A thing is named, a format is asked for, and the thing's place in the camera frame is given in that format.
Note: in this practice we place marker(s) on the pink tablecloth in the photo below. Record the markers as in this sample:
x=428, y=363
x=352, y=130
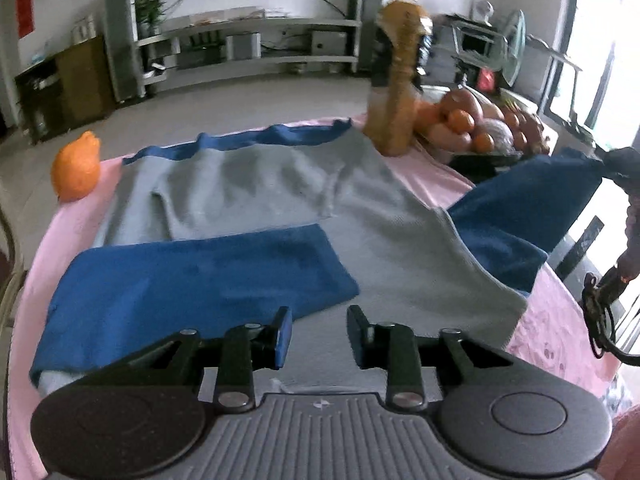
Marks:
x=560, y=320

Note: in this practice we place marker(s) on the green potted plant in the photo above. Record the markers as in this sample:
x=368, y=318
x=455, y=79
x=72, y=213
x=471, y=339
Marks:
x=150, y=10

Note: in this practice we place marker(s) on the brown wooden cabinet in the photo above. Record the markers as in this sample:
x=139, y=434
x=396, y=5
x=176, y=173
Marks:
x=80, y=80

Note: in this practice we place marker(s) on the electric fan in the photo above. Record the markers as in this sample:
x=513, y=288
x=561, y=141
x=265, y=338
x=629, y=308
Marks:
x=510, y=45

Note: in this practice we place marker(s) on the person's leg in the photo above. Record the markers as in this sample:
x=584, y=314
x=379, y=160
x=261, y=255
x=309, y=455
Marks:
x=627, y=445

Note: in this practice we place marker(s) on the black fruit tray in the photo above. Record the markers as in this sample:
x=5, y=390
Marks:
x=480, y=165

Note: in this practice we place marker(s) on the beige wooden chair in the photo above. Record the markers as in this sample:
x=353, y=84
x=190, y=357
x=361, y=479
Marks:
x=10, y=260

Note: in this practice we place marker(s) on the orange citrus fruit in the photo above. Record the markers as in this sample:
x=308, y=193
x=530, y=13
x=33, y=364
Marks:
x=75, y=170

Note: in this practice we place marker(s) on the red wall hanging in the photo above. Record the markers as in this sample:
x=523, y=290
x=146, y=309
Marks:
x=25, y=5

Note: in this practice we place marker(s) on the tall grey speaker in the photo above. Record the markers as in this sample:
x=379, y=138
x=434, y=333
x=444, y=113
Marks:
x=367, y=10
x=122, y=45

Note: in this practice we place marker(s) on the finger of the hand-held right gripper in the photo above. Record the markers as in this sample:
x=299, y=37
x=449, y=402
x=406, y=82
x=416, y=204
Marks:
x=620, y=160

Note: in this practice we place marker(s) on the amber liquid plastic bottle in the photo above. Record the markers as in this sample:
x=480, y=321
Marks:
x=397, y=85

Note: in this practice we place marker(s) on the grey television stand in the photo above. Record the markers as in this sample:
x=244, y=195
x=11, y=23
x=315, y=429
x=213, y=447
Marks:
x=250, y=25

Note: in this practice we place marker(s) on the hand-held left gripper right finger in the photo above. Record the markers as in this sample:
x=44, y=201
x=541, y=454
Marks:
x=357, y=336

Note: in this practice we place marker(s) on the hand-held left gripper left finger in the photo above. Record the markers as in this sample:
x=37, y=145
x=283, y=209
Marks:
x=282, y=336

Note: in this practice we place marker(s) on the silver speaker box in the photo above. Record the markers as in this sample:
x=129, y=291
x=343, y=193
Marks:
x=327, y=42
x=242, y=45

